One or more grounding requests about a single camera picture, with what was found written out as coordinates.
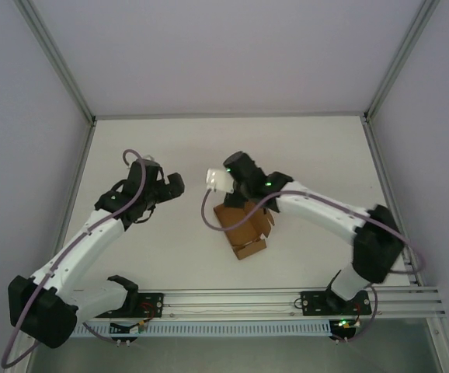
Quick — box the grey metal sheet panel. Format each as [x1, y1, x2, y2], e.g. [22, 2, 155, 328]
[26, 336, 443, 373]

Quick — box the aluminium mounting beam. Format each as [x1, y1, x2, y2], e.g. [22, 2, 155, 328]
[75, 285, 449, 320]

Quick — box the aluminium left frame post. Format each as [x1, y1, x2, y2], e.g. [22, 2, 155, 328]
[14, 0, 96, 126]

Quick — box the aluminium frame bar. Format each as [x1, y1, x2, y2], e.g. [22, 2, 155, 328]
[5, 341, 41, 373]
[426, 316, 449, 373]

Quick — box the left connector with yellow plug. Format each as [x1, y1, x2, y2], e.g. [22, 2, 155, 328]
[110, 319, 150, 336]

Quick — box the right connector with green light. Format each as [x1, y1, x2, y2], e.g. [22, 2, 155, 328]
[327, 316, 362, 336]

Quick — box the aluminium frame post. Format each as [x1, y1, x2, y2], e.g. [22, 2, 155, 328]
[363, 0, 441, 124]
[14, 0, 96, 126]

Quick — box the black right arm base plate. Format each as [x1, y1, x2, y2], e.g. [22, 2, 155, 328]
[301, 290, 373, 316]

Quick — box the aluminium lower right frame bar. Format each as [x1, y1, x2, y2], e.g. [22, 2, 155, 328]
[426, 316, 449, 373]

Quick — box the aluminium right frame post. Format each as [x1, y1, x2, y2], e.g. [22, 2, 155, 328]
[363, 0, 441, 124]

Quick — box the white slotted cable duct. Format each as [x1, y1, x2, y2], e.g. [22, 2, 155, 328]
[71, 320, 332, 338]

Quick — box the aluminium right table rail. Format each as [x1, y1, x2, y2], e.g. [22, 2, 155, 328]
[362, 116, 423, 291]

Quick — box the aluminium table rail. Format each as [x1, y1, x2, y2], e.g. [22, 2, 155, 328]
[92, 111, 367, 121]
[44, 120, 98, 291]
[362, 116, 423, 291]

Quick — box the aluminium rear table rail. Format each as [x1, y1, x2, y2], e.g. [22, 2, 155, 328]
[92, 111, 367, 121]

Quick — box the aluminium left table rail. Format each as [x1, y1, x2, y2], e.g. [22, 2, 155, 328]
[44, 120, 98, 291]

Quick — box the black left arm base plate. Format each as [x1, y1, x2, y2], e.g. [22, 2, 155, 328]
[93, 291, 165, 318]

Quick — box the brown cardboard paper box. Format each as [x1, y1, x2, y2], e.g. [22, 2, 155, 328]
[212, 198, 277, 261]

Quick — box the aluminium lower left frame bar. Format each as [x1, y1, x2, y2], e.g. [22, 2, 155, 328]
[5, 341, 41, 373]

